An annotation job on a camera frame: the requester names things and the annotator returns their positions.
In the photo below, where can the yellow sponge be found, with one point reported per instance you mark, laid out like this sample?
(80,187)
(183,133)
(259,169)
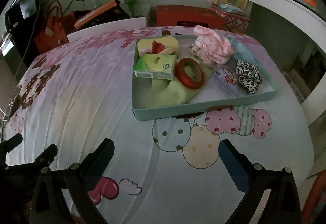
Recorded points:
(144,45)

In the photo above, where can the leopard print scrunchie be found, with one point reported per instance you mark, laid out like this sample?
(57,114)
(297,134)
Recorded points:
(248,76)

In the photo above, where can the green tissue pack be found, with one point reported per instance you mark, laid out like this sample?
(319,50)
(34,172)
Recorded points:
(155,66)

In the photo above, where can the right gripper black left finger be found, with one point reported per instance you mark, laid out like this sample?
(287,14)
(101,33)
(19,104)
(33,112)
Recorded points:
(84,176)

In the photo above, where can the orange black case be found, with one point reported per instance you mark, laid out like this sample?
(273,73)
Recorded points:
(109,12)

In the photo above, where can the red tape roll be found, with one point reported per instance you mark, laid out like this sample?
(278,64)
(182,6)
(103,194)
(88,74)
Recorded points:
(189,73)

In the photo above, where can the white cabinet shelf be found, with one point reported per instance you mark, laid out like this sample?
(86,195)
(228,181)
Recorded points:
(314,26)

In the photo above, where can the purple cartoon pouch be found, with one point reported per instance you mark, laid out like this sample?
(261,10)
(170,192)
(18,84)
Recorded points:
(226,80)

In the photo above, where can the patterned red white box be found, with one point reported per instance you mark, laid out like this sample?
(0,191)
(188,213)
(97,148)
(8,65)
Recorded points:
(233,22)

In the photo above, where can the green cloth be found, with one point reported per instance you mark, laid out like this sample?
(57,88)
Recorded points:
(166,93)

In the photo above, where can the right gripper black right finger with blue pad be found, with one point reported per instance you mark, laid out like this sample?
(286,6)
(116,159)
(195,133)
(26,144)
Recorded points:
(245,175)

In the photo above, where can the red felt handbag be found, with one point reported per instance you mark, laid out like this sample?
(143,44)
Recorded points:
(53,34)

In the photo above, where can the green dumbbell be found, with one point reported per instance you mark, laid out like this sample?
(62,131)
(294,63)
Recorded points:
(130,6)

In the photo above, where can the red cardboard box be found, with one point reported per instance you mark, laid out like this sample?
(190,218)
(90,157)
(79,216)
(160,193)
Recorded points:
(183,15)

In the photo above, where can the mint green cardboard tray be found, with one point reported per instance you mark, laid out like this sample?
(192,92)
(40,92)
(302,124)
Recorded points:
(214,94)

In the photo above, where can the pink white fuzzy sock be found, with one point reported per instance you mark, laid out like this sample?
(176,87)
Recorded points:
(210,47)

